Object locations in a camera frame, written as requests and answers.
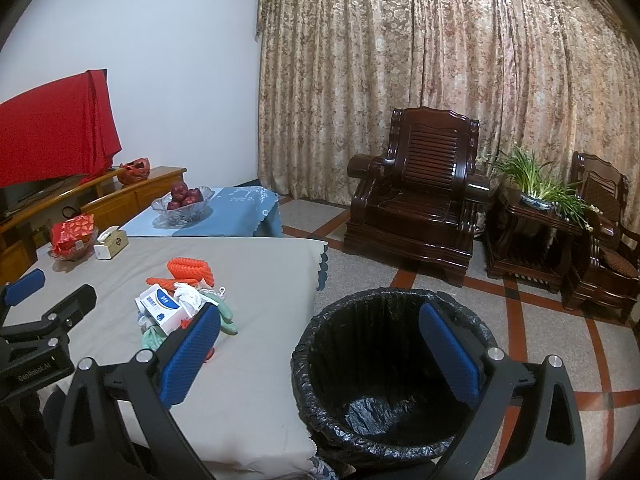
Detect potted green plant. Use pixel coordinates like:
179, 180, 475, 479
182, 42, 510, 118
491, 146, 598, 232

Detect alcohol pads box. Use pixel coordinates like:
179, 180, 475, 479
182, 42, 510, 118
134, 284, 191, 335

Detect dark wooden side table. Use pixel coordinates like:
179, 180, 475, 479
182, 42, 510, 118
483, 184, 584, 292

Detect blue tablecloth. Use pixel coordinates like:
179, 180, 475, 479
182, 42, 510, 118
122, 186, 283, 237

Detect glass fruit bowl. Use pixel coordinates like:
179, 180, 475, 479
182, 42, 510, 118
151, 186, 216, 228

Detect black lined trash bin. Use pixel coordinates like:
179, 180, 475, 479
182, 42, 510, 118
291, 287, 496, 468

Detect floral beige curtain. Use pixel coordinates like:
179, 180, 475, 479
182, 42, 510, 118
257, 0, 639, 226

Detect red cloth cover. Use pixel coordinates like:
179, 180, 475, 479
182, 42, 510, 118
0, 70, 122, 188

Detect glass dish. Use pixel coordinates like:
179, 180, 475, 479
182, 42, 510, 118
48, 229, 99, 261

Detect tissue box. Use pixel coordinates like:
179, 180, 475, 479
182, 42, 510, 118
93, 226, 128, 260

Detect white tissue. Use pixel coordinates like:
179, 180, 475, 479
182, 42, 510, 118
174, 282, 208, 315

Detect red gift packet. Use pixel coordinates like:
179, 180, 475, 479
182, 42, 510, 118
51, 214, 94, 243

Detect green glove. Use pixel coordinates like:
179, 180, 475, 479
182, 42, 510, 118
138, 290, 238, 350

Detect thick orange foam net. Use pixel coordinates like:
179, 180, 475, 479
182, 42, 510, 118
166, 257, 215, 287

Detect red apples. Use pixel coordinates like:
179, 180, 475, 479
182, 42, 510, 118
167, 181, 203, 210

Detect wooden tv cabinet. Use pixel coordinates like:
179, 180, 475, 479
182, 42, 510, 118
1, 166, 186, 284

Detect dark wooden armchair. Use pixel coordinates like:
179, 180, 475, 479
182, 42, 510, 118
344, 107, 489, 286
561, 152, 639, 324

